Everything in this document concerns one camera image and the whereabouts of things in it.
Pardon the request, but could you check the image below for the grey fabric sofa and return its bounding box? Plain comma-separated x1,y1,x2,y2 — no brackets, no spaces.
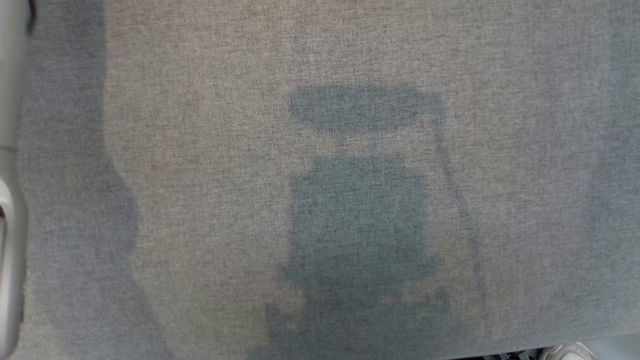
0,0,640,360

